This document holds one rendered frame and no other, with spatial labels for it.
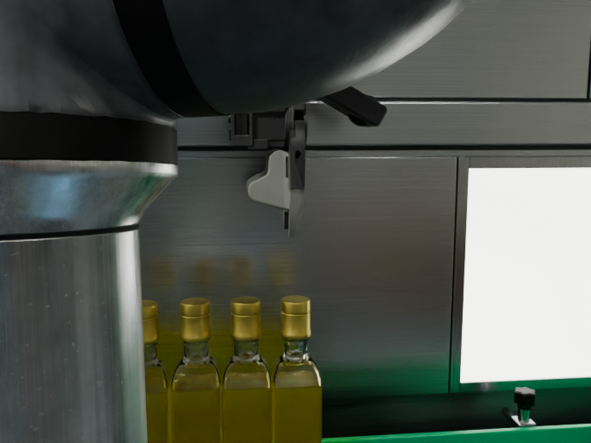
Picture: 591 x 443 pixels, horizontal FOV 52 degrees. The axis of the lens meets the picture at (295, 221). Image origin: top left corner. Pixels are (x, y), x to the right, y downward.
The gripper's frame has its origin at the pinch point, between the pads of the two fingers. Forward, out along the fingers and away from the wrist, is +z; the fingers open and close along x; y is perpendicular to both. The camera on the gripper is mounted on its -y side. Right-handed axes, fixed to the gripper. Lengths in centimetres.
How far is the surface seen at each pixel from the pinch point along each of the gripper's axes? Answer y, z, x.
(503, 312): -31.3, 15.5, -12.8
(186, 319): 12.4, 10.8, 1.0
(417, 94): -18.5, -15.2, -15.4
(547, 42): -37.0, -22.5, -15.5
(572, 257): -41.3, 7.8, -12.9
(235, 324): 7.0, 11.6, 0.9
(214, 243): 9.6, 4.5, -12.3
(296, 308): 0.0, 9.8, 1.6
